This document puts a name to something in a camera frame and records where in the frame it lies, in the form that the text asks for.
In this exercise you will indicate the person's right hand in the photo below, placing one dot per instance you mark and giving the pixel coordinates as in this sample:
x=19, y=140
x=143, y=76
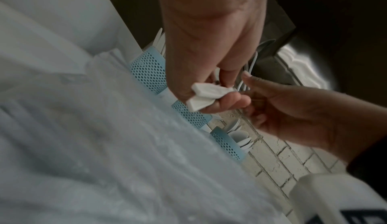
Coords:
x=317, y=120

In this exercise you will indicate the grey wall-mounted appliance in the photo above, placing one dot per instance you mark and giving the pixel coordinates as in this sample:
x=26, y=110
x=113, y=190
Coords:
x=302, y=65

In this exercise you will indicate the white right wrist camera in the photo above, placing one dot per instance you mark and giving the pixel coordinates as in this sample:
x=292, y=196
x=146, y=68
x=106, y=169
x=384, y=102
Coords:
x=332, y=199

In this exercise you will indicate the clear plastic bag of cutlery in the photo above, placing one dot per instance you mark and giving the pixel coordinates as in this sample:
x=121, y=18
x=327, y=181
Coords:
x=105, y=146

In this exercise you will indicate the teal mesh cup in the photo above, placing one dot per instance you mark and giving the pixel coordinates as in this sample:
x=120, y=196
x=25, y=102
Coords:
x=149, y=72
x=226, y=144
x=190, y=115

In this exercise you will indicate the person's left hand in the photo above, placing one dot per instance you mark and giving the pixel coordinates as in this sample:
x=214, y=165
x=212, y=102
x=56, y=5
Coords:
x=211, y=27

